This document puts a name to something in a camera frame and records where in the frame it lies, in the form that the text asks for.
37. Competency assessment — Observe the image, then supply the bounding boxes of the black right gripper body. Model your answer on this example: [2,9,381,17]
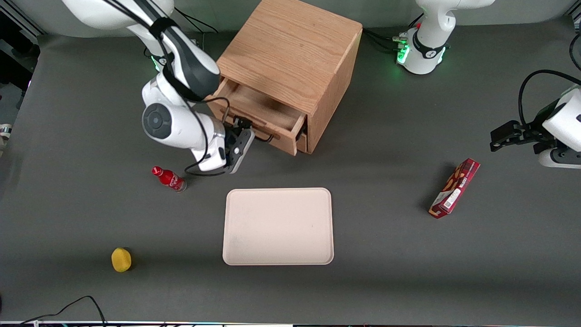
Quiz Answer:
[222,124,243,168]

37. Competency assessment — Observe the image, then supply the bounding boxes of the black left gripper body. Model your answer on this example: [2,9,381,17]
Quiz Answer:
[517,101,560,155]

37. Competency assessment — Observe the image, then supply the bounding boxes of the black drawer handle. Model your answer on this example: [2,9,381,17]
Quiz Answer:
[221,107,275,143]

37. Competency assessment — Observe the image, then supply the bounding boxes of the wooden drawer cabinet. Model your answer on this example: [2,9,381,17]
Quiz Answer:
[212,0,364,155]

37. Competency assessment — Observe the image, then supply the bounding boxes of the red soda bottle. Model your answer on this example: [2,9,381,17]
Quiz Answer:
[152,166,187,193]

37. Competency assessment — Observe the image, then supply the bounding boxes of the red snack box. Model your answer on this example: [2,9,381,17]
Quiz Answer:
[428,158,481,219]

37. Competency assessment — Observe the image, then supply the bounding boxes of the beige plastic tray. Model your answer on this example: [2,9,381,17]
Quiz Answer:
[222,187,335,266]

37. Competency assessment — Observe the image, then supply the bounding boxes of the yellow lemon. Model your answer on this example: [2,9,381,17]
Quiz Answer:
[111,248,133,273]

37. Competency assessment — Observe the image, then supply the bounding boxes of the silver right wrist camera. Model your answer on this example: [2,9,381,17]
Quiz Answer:
[228,129,256,174]

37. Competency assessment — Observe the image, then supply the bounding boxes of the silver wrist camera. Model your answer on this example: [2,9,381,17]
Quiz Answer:
[538,147,581,170]
[228,129,256,174]

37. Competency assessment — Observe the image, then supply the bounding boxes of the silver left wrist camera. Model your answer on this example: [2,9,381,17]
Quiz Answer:
[538,147,581,170]

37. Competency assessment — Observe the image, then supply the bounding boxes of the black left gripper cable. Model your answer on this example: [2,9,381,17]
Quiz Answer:
[519,69,581,129]

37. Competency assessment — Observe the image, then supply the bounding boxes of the black right arm wrist cable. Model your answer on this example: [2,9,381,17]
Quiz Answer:
[104,0,233,177]

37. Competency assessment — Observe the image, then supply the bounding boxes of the black hanging cable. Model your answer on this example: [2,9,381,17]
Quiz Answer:
[569,31,581,71]

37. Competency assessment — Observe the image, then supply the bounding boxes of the black right arm base cables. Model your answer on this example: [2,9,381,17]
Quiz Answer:
[173,8,220,50]

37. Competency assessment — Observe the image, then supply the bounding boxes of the black arm base cables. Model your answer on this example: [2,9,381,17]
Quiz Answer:
[173,8,220,50]
[363,14,425,53]

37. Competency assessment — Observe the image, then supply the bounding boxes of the black left arm base cables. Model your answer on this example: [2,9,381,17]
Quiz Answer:
[363,14,425,53]

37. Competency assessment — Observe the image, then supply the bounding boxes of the black cable at table edge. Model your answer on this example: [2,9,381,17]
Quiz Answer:
[18,295,108,326]

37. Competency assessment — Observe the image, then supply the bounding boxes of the aluminium frame profile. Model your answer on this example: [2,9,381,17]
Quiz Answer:
[0,0,47,36]

